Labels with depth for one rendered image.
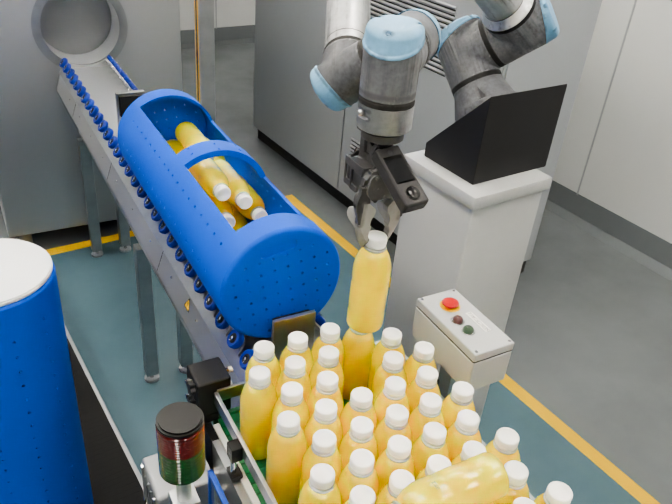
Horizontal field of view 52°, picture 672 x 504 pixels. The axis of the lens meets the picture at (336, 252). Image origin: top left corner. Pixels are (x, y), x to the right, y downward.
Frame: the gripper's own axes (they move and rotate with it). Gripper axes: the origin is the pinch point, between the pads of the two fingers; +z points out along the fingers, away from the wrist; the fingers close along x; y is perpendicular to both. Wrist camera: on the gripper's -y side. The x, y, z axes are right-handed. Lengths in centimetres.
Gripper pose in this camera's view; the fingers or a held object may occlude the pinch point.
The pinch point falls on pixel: (376, 239)
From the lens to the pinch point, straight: 120.4
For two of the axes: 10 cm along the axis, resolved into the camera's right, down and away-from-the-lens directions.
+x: -8.8, 2.0, -4.4
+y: -4.8, -5.0, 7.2
